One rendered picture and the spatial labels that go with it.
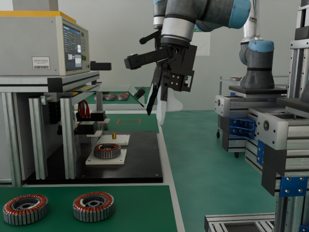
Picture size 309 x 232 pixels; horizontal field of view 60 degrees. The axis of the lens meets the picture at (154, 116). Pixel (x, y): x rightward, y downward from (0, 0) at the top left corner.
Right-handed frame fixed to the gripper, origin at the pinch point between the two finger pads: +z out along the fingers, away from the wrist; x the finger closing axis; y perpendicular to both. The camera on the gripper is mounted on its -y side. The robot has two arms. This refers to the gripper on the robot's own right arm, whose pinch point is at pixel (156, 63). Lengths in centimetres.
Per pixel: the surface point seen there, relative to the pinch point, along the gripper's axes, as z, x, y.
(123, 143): 37.1, -26.8, -18.4
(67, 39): -9, -45, -37
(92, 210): 37, -86, -24
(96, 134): 27, -46, -28
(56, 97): 11, -55, -40
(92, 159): 37, -47, -30
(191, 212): 115, 38, 31
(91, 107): 43, 115, -56
